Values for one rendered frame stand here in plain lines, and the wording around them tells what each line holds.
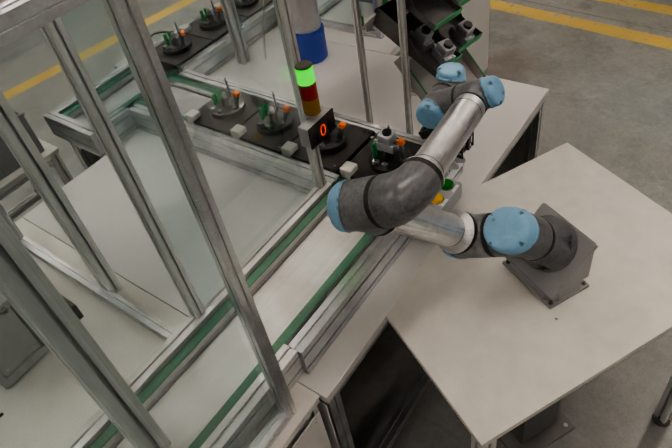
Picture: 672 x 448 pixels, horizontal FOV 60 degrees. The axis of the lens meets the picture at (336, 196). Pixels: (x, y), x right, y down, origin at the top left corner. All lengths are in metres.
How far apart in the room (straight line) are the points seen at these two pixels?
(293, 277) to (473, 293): 0.51
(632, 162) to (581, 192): 1.53
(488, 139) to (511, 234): 0.78
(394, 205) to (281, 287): 0.63
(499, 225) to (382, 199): 0.41
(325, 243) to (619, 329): 0.83
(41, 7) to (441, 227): 1.00
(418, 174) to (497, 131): 1.07
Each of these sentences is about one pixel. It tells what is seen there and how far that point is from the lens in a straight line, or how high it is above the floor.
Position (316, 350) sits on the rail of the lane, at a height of 0.91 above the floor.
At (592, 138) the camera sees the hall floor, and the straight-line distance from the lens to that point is 3.65.
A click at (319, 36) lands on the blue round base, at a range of 2.71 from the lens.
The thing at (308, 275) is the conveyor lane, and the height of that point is 0.92.
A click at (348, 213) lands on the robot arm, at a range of 1.24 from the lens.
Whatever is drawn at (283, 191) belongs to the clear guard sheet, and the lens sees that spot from 1.76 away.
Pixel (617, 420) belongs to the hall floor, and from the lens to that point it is 2.55.
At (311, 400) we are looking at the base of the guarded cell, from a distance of 1.56.
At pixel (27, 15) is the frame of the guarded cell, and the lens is 0.75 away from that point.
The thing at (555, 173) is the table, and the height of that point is 0.86.
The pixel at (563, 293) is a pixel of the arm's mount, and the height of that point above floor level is 0.89.
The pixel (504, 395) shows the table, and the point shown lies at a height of 0.86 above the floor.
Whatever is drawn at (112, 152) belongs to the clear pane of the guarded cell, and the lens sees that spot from 0.85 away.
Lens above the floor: 2.21
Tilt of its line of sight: 42 degrees down
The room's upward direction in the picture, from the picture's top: 11 degrees counter-clockwise
